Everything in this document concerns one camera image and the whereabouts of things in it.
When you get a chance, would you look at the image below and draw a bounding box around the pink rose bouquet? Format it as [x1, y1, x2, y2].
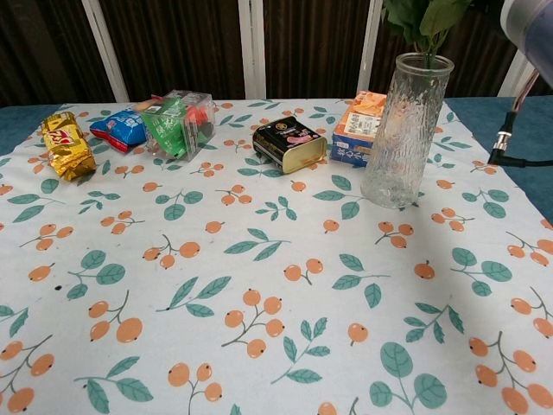
[380, 0, 474, 70]

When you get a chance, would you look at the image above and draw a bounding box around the clear glass cup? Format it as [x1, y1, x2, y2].
[359, 52, 456, 211]

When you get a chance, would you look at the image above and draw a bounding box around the floral fruit print tablecloth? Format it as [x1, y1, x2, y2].
[0, 98, 553, 415]

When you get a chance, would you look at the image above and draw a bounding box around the black rectangular tin can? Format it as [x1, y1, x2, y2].
[251, 116, 328, 176]

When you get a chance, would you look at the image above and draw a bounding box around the orange biscuit carton box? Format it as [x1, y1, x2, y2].
[329, 90, 388, 169]

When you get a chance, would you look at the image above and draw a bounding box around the clear box with green packets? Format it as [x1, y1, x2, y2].
[141, 88, 217, 163]

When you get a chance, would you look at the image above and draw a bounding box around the blue snack bag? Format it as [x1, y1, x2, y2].
[88, 107, 150, 154]

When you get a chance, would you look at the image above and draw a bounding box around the gold foil snack pack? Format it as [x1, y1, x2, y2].
[40, 111, 98, 182]

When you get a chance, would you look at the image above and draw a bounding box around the white metal frame post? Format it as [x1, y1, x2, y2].
[80, 0, 130, 104]
[358, 0, 385, 99]
[237, 0, 268, 101]
[496, 47, 542, 99]

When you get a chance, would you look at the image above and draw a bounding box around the black cable with metal connector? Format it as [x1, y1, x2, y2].
[486, 71, 553, 170]

